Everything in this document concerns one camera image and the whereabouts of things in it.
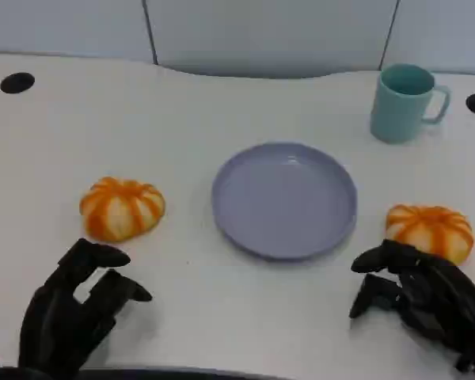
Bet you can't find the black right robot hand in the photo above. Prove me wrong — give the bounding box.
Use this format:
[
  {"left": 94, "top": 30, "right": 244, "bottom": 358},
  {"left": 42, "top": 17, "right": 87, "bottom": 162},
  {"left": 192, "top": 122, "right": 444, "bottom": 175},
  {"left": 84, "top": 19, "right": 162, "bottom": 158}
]
[{"left": 348, "top": 239, "right": 475, "bottom": 375}]

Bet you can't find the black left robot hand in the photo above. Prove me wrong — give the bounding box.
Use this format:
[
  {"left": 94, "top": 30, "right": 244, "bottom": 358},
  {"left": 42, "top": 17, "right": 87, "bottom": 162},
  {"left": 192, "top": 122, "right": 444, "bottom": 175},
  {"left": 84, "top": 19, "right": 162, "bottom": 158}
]
[{"left": 18, "top": 237, "right": 154, "bottom": 380}]

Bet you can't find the orange white toy bread roll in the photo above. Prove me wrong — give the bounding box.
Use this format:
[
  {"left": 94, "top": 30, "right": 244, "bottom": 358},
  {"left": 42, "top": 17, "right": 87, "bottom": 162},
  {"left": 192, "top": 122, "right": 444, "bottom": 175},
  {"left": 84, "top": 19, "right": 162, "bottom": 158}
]
[
  {"left": 79, "top": 176, "right": 166, "bottom": 243},
  {"left": 386, "top": 203, "right": 475, "bottom": 266}
]

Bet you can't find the lilac plate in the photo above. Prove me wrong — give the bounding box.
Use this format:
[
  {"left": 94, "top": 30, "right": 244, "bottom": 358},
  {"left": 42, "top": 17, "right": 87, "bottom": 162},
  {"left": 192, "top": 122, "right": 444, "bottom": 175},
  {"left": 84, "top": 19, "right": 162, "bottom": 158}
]
[{"left": 211, "top": 141, "right": 359, "bottom": 262}]

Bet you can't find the pale green mug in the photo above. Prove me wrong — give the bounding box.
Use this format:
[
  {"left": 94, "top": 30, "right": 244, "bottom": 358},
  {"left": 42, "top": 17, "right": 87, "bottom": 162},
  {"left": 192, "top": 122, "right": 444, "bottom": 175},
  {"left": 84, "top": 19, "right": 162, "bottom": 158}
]
[{"left": 370, "top": 63, "right": 451, "bottom": 145}]

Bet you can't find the grey partition panel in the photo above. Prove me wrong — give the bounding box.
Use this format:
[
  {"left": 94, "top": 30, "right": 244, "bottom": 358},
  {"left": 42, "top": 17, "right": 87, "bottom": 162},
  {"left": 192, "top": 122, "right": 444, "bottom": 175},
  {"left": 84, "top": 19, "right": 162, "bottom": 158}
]
[
  {"left": 0, "top": 0, "right": 158, "bottom": 67},
  {"left": 379, "top": 0, "right": 475, "bottom": 77},
  {"left": 142, "top": 0, "right": 400, "bottom": 79}
]

